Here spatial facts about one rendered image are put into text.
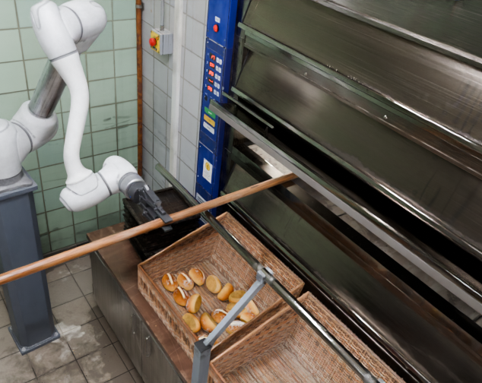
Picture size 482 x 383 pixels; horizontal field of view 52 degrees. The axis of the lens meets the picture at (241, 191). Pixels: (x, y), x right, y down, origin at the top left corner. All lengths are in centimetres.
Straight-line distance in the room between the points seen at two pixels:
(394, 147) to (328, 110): 29
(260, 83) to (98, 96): 115
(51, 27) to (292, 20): 81
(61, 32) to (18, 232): 97
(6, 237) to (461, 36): 191
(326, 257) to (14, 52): 172
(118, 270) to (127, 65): 112
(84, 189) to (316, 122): 86
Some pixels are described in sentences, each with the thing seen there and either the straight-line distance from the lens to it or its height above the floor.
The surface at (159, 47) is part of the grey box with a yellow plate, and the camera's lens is 249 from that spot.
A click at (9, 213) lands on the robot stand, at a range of 232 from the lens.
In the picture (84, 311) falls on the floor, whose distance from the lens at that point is 305.
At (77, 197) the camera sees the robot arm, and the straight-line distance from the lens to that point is 187.
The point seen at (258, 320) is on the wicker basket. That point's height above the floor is 76.
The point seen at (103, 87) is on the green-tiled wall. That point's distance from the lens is 284.
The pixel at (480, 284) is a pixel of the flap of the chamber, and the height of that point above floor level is 140.
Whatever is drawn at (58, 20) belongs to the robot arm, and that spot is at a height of 174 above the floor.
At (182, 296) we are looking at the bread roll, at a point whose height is 64.
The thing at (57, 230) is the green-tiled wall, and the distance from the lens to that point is 321.
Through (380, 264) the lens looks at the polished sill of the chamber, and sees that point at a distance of 174.
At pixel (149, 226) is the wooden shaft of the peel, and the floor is 121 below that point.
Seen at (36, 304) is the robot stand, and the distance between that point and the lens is 272.
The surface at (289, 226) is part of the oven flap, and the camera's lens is 204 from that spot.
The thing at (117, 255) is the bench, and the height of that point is 58.
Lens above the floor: 227
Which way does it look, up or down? 35 degrees down
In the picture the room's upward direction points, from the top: 8 degrees clockwise
